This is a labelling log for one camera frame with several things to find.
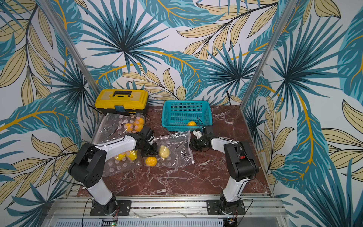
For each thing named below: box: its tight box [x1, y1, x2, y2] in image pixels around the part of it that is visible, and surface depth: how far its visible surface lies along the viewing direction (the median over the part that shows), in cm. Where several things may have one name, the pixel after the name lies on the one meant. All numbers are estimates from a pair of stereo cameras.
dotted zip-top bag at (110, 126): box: [91, 113, 146, 144], surface depth 100 cm
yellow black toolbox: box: [94, 88, 149, 115], surface depth 103 cm
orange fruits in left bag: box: [123, 117, 145, 132], surface depth 102 cm
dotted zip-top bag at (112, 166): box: [102, 156, 143, 178], surface depth 89 cm
